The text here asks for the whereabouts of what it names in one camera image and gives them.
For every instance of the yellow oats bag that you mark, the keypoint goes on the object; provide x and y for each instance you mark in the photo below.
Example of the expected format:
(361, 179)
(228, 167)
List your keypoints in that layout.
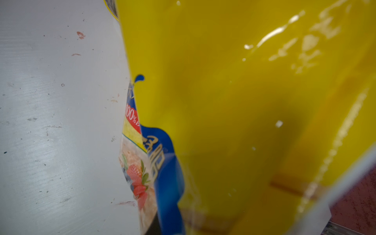
(246, 117)

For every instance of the aluminium mounting rail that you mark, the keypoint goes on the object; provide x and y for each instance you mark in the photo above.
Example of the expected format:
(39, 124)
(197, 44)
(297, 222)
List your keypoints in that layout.
(336, 229)

